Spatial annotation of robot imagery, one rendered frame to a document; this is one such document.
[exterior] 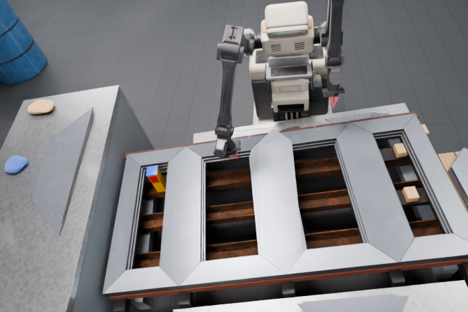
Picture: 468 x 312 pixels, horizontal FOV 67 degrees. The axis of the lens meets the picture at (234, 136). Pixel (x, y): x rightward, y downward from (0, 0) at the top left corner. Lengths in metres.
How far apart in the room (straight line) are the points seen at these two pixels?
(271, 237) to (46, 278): 0.92
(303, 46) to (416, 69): 1.87
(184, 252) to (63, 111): 1.09
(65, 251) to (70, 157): 0.48
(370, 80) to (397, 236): 2.08
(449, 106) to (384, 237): 1.95
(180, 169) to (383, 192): 0.99
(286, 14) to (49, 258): 1.50
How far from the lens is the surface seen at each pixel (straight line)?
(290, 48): 1.97
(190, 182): 1.81
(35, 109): 2.30
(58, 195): 1.81
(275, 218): 1.64
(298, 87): 2.16
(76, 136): 2.00
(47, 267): 1.68
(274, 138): 1.89
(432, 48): 3.94
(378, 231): 1.65
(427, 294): 1.72
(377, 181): 1.76
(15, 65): 4.68
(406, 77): 3.57
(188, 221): 1.71
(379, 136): 1.96
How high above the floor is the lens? 2.33
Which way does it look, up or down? 50 degrees down
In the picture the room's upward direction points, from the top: 14 degrees counter-clockwise
